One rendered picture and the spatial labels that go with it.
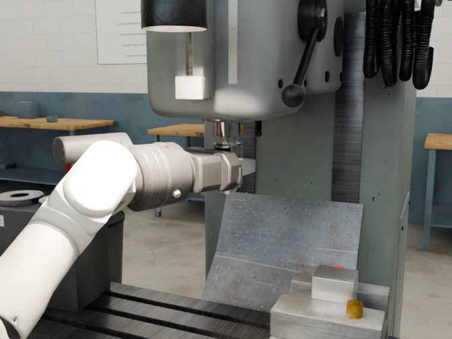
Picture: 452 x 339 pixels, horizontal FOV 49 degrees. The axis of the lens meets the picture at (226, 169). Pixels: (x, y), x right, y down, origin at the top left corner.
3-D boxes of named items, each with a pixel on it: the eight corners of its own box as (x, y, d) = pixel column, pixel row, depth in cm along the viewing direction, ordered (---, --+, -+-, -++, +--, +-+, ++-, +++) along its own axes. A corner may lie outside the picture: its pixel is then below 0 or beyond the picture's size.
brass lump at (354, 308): (361, 320, 66) (362, 307, 66) (344, 317, 67) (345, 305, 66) (363, 313, 68) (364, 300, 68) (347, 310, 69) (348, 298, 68)
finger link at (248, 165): (251, 175, 78) (223, 179, 74) (252, 155, 77) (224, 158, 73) (259, 176, 77) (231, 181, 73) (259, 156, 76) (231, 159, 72)
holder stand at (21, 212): (78, 313, 91) (72, 208, 88) (-20, 298, 97) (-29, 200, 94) (111, 287, 103) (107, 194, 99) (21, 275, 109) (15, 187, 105)
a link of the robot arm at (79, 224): (148, 161, 61) (93, 241, 51) (118, 194, 67) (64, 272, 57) (104, 128, 59) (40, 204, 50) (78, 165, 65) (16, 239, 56)
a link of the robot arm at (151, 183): (177, 189, 63) (97, 204, 55) (140, 224, 70) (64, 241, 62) (145, 115, 66) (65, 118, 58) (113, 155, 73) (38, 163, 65)
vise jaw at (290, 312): (380, 358, 64) (382, 330, 63) (269, 336, 70) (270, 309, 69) (384, 336, 69) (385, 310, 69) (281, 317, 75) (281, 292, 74)
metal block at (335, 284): (352, 322, 71) (354, 282, 70) (311, 315, 73) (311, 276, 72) (356, 307, 76) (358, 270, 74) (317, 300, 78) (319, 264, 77)
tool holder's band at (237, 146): (248, 148, 78) (248, 141, 78) (235, 151, 74) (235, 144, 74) (222, 146, 80) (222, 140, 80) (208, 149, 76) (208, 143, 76)
